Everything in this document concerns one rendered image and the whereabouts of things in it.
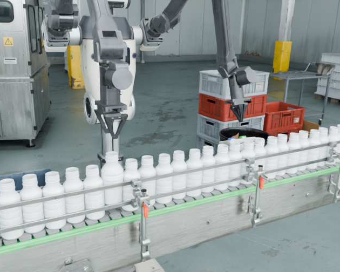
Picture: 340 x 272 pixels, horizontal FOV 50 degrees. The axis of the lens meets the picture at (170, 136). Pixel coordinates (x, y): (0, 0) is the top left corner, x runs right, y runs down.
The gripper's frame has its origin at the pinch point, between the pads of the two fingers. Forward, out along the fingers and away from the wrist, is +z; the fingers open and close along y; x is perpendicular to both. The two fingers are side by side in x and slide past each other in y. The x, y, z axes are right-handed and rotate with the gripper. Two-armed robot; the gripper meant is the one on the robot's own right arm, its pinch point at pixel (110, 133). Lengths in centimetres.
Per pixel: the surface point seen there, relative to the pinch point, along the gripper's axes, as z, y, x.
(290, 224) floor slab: 123, -88, 185
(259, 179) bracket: 20, 10, 51
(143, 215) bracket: 23.8, 9.5, 6.3
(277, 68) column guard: 75, -698, 761
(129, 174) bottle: 13.5, 0.8, 5.5
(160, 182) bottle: 18.2, 1.0, 16.2
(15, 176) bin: 32, -58, -22
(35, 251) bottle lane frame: 30.5, 3.8, -24.0
